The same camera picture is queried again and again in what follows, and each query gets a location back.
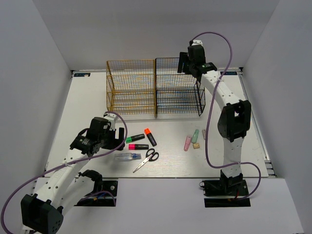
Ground green cap black highlighter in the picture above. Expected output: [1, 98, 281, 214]
[125, 134, 145, 143]

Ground pink cap black highlighter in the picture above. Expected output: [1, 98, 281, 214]
[128, 144, 149, 150]

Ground orange cap black highlighter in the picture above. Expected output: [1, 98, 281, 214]
[144, 128, 157, 146]

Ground clear blue glue bottle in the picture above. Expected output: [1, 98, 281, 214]
[115, 153, 141, 161]

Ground black handled scissors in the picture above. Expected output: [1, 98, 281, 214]
[133, 148, 159, 173]

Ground white eraser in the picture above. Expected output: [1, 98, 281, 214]
[202, 129, 206, 140]

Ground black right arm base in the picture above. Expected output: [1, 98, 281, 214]
[199, 172, 251, 208]

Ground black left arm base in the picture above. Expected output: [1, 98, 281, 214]
[76, 170, 118, 207]

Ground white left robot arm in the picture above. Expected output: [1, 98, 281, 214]
[21, 112, 125, 234]

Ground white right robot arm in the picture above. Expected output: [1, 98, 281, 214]
[177, 40, 251, 195]

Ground pink correction tape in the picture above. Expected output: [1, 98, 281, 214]
[183, 136, 192, 152]

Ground green correction tape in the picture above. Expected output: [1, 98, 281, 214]
[191, 129, 199, 144]

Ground yellow eraser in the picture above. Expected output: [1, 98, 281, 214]
[193, 143, 200, 149]

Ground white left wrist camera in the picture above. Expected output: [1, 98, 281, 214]
[103, 112, 118, 131]

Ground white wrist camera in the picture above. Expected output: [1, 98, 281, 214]
[189, 39, 203, 46]
[103, 112, 118, 131]

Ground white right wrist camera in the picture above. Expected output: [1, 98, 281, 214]
[189, 39, 203, 46]

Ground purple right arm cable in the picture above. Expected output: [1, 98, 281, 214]
[191, 31, 261, 201]

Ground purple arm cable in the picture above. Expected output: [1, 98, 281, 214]
[191, 31, 261, 201]
[0, 111, 128, 234]

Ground black wire basket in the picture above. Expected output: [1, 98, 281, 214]
[155, 58, 206, 117]

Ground gold wire basket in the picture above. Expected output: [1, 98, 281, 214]
[106, 59, 156, 115]

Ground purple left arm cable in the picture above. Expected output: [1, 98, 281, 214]
[0, 111, 128, 234]

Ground metal table edge rail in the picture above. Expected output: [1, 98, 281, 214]
[238, 67, 277, 178]

